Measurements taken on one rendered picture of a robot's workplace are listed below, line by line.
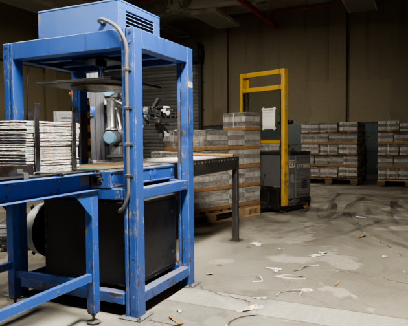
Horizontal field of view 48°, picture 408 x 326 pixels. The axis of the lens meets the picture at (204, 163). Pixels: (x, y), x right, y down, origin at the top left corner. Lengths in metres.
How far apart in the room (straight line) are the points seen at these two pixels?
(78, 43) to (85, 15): 0.22
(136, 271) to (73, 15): 1.51
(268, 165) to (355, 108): 5.41
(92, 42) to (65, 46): 0.19
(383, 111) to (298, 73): 2.21
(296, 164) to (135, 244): 4.00
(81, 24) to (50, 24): 0.24
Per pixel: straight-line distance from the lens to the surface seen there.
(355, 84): 11.38
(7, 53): 3.07
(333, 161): 9.74
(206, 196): 5.14
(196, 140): 5.00
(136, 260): 2.51
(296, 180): 6.20
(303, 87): 11.59
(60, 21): 2.96
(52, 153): 2.45
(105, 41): 2.58
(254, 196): 5.76
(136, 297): 2.57
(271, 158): 6.20
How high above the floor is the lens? 0.96
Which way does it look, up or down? 3 degrees down
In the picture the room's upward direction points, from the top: straight up
